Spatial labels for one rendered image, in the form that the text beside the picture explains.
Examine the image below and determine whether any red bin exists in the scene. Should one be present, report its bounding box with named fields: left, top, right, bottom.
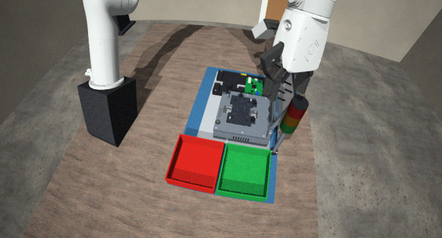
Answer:
left=165, top=134, right=224, bottom=194

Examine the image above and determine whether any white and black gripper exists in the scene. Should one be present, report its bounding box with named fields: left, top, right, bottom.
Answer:
left=259, top=6, right=330, bottom=102

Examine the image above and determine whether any green circuit board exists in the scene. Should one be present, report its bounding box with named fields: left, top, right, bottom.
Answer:
left=245, top=77, right=263, bottom=97

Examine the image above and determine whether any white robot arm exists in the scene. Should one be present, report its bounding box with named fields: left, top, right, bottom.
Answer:
left=83, top=0, right=336, bottom=90

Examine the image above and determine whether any green bin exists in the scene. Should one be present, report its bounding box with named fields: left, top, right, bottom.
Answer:
left=216, top=143, right=271, bottom=202

